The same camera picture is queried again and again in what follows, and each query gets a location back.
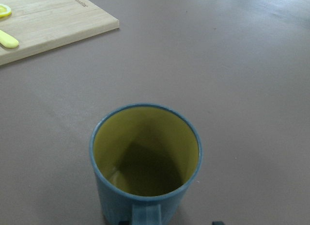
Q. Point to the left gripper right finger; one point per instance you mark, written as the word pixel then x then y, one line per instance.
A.
pixel 217 223

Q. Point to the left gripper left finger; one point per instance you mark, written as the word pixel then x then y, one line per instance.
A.
pixel 124 222

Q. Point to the blue mug yellow inside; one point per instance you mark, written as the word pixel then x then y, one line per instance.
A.
pixel 144 158

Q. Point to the yellow plastic knife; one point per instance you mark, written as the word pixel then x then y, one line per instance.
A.
pixel 7 40

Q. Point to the bamboo cutting board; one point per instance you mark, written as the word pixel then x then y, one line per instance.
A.
pixel 42 25

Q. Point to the lemon slice top pair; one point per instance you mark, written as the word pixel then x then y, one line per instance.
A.
pixel 5 10

